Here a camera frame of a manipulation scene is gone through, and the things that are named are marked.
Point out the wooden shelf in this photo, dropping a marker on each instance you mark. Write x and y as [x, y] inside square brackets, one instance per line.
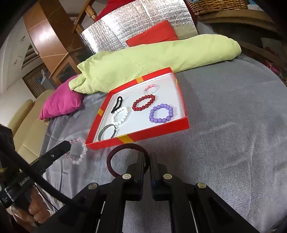
[255, 31]

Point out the red jewelry box tray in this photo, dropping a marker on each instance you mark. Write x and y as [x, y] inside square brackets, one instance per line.
[152, 106]

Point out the wooden cabinet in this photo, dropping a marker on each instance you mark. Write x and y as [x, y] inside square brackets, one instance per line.
[50, 30]

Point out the left hand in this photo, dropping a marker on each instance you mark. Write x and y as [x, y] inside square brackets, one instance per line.
[37, 212]

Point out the light green folded blanket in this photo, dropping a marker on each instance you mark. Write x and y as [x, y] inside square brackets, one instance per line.
[108, 70]

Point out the grey bed cover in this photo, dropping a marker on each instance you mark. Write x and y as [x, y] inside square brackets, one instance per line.
[236, 144]

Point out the wicker basket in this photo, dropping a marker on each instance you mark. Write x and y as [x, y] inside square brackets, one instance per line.
[206, 6]

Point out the magenta pillow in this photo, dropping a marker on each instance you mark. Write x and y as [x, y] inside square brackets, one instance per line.
[63, 101]

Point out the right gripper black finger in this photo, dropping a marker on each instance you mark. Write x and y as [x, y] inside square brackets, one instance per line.
[51, 155]

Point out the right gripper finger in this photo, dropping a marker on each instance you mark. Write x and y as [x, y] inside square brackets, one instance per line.
[193, 207]
[100, 208]

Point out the silver foil insulation sheet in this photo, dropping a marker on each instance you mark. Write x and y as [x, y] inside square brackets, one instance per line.
[111, 31]

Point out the black hair clip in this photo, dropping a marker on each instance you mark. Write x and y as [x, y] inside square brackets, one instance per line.
[117, 105]

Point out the red pillow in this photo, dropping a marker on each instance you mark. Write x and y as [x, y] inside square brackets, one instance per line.
[160, 32]

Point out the beige sofa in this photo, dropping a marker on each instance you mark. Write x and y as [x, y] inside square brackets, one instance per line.
[28, 130]

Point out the silver metal bangle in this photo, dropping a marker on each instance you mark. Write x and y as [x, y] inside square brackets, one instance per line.
[104, 129]

